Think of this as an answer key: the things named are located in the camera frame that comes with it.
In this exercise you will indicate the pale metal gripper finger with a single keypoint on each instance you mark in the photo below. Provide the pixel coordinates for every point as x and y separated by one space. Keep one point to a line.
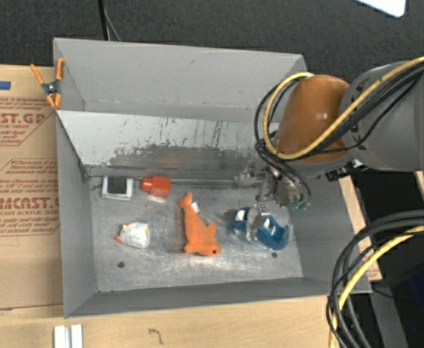
259 220

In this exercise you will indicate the orange toy fish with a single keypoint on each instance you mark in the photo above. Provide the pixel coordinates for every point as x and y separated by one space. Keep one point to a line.
196 230

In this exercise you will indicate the grey metal bin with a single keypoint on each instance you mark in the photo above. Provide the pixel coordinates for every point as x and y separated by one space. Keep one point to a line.
197 270

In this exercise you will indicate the white toy chicken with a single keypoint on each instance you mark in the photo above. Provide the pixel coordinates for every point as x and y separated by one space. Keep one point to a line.
136 235

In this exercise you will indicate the white square box dark centre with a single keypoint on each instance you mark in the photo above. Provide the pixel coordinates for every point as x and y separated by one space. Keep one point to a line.
116 187

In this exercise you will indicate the brown cardboard board red print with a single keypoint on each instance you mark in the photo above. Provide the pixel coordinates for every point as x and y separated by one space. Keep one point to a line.
19 259

